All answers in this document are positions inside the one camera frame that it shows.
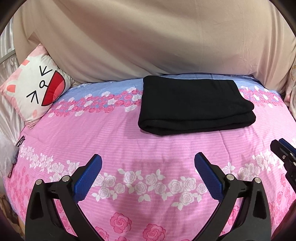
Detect beige patterned cloth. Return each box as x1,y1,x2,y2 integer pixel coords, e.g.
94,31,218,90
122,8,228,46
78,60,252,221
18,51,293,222
283,67,296,108

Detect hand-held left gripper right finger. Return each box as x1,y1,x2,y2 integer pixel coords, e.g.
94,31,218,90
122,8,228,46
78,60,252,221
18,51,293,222
194,152,272,241

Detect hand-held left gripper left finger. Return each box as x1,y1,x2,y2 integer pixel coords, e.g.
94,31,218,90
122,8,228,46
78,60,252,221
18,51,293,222
25,153,103,241

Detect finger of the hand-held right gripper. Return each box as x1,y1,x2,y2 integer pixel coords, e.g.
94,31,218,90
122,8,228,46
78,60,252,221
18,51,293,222
279,138,296,154
270,140,296,184

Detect pink floral bedsheet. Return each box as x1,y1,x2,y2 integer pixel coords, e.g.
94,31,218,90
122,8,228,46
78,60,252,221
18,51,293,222
3,74,296,241

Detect white satin cloth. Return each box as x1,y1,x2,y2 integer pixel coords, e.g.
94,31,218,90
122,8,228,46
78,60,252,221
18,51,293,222
0,25,30,149

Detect black pants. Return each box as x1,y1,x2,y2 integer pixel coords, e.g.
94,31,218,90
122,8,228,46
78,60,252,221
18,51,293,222
138,75,256,136

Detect cartoon face pillow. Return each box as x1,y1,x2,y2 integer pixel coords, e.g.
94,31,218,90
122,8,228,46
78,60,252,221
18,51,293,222
0,44,73,129

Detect beige quilt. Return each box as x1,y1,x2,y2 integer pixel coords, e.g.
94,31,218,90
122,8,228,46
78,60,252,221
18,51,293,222
11,0,293,93

